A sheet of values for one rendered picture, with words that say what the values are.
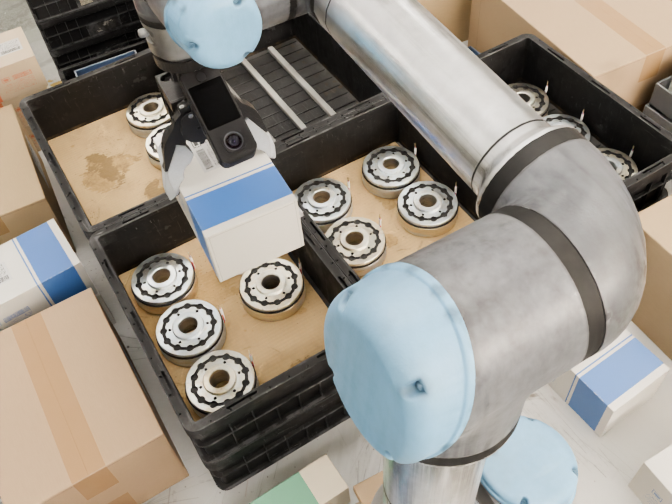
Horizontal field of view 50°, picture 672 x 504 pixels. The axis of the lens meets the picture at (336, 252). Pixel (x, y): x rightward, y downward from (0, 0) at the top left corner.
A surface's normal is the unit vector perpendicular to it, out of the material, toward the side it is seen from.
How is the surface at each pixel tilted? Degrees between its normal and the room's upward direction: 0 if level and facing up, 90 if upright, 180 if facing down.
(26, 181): 0
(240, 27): 89
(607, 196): 21
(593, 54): 0
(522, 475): 9
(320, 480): 0
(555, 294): 34
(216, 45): 89
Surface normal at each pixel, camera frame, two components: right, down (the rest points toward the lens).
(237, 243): 0.46, 0.68
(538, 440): 0.06, -0.69
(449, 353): 0.21, -0.14
